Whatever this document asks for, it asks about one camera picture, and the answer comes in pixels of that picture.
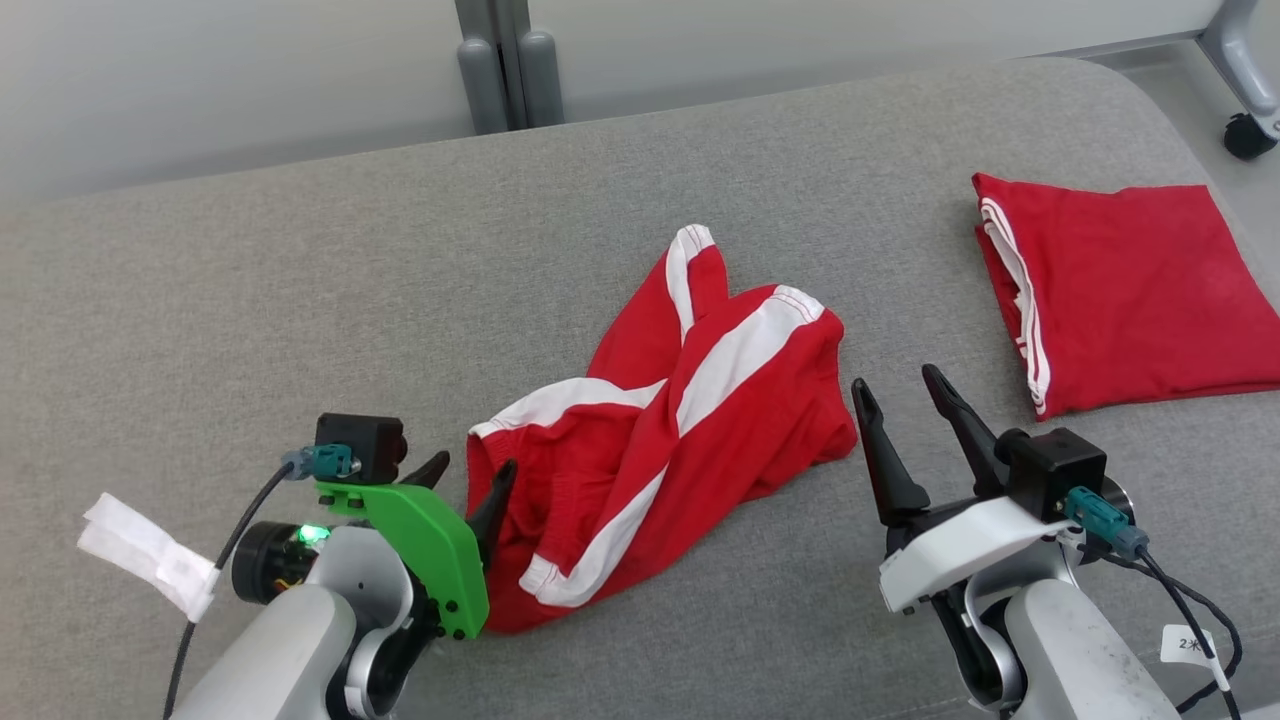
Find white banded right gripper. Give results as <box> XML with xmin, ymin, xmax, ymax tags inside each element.
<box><xmin>851</xmin><ymin>364</ymin><xmax>1076</xmax><ymax>616</ymax></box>

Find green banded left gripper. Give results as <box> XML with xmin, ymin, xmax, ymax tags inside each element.
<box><xmin>315</xmin><ymin>450</ymin><xmax>519</xmax><ymax>641</ymax></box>

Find red shorts with white stripes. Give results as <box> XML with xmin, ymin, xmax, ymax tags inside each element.
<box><xmin>466</xmin><ymin>224</ymin><xmax>859</xmax><ymax>635</ymax></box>

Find red jersey with white sleeves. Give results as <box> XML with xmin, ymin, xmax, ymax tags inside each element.
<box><xmin>972</xmin><ymin>172</ymin><xmax>1280</xmax><ymax>421</ymax></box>

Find black caster wheel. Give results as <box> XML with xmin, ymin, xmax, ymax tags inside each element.
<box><xmin>1224</xmin><ymin>113</ymin><xmax>1279</xmax><ymax>161</ymax></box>

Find grey chair caster leg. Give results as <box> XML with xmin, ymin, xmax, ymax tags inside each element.
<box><xmin>1198</xmin><ymin>0</ymin><xmax>1280</xmax><ymax>141</ymax></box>

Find black left cable teal plug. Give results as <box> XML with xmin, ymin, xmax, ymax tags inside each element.
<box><xmin>163</xmin><ymin>445</ymin><xmax>361</xmax><ymax>720</ymax></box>

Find white label on right cable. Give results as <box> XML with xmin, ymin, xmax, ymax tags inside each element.
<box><xmin>1160</xmin><ymin>625</ymin><xmax>1216</xmax><ymax>666</ymax></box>

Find white tape on left cable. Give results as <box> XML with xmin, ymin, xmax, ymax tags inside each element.
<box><xmin>78</xmin><ymin>492</ymin><xmax>219</xmax><ymax>623</ymax></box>

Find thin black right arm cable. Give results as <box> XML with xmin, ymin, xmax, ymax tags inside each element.
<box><xmin>1095</xmin><ymin>555</ymin><xmax>1244</xmax><ymax>713</ymax></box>

